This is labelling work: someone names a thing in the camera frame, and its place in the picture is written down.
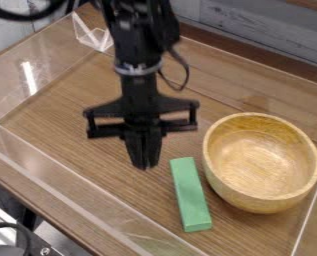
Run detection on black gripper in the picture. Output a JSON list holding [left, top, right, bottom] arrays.
[[83, 73, 200, 170]]

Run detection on green rectangular block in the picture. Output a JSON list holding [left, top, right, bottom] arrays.
[[170, 157, 213, 232]]

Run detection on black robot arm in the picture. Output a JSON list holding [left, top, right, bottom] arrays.
[[83, 0, 200, 170]]

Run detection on brown wooden bowl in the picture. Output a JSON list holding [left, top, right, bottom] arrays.
[[202, 112, 317, 214]]

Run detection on clear acrylic tray wall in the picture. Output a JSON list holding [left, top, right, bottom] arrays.
[[0, 18, 317, 256]]

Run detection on black metal bracket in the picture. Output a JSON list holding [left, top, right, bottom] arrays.
[[15, 224, 65, 256]]

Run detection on black cable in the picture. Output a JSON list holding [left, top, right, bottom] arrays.
[[0, 221, 35, 256]]

